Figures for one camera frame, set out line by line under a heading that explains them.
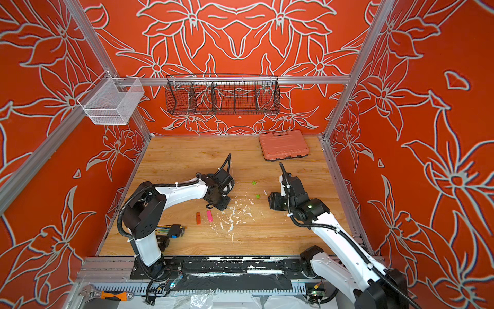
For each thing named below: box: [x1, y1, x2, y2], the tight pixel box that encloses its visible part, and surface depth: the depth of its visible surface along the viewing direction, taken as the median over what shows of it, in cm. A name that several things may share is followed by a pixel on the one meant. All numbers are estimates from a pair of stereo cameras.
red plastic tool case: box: [259, 129, 310, 161], surface depth 111 cm
